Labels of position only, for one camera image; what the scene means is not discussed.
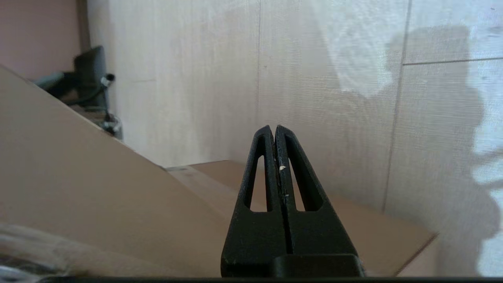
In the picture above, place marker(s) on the dark grey panel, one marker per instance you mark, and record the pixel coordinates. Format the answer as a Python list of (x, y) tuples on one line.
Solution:
[(92, 67)]

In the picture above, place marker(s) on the brown cardboard shoe box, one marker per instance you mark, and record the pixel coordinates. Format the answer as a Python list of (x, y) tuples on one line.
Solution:
[(98, 188)]

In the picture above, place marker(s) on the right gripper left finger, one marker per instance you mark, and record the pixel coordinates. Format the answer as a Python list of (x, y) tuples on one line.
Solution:
[(251, 243)]

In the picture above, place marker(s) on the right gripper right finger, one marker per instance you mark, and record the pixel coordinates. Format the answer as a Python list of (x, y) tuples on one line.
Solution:
[(326, 243)]

